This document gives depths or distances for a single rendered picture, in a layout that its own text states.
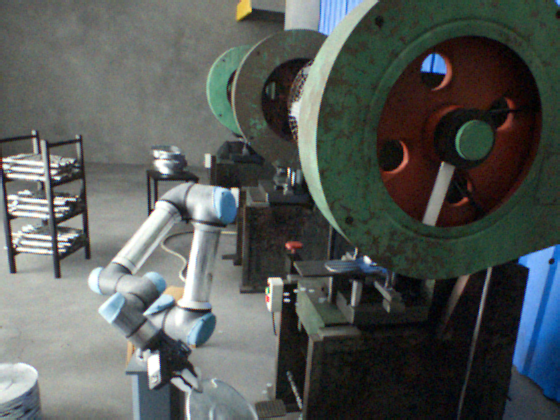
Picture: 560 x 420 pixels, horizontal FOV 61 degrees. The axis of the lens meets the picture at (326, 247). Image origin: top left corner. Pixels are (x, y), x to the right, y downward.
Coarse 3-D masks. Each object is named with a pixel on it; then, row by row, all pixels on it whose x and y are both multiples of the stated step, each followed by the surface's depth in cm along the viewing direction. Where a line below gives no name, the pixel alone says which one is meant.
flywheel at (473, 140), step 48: (432, 48) 122; (480, 48) 126; (432, 96) 127; (480, 96) 131; (528, 96) 135; (384, 144) 127; (432, 144) 127; (480, 144) 120; (528, 144) 141; (432, 192) 131; (480, 192) 141
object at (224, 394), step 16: (208, 384) 139; (224, 384) 145; (192, 400) 129; (208, 400) 134; (224, 400) 140; (240, 400) 146; (192, 416) 125; (208, 416) 130; (224, 416) 134; (240, 416) 141; (256, 416) 146
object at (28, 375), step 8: (0, 368) 190; (8, 368) 190; (16, 368) 191; (24, 368) 191; (32, 368) 191; (0, 376) 184; (8, 376) 185; (16, 376) 186; (24, 376) 186; (32, 376) 187; (0, 384) 179; (8, 384) 180; (16, 384) 181; (24, 384) 182; (32, 384) 182; (0, 392) 176; (8, 392) 176; (16, 392) 177; (24, 392) 177; (0, 400) 172; (8, 400) 172
